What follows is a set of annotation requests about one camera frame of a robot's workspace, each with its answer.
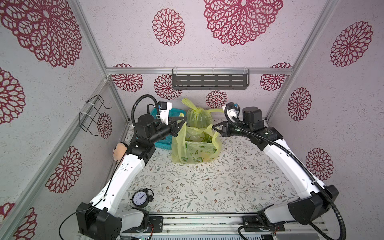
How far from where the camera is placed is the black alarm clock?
0.79 meters

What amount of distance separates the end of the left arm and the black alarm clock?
386 mm

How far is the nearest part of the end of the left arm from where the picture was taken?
516 millimetres
